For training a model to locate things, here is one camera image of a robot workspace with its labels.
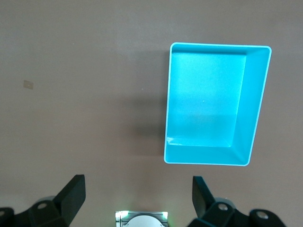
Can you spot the brown tape patch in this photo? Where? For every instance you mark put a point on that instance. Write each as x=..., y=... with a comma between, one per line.
x=28, y=84

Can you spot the turquoise plastic bin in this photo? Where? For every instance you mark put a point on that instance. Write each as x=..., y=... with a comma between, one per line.
x=206, y=94

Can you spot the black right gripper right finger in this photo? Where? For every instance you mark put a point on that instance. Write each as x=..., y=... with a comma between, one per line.
x=220, y=215

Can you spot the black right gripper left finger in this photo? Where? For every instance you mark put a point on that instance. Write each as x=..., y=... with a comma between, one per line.
x=47, y=212

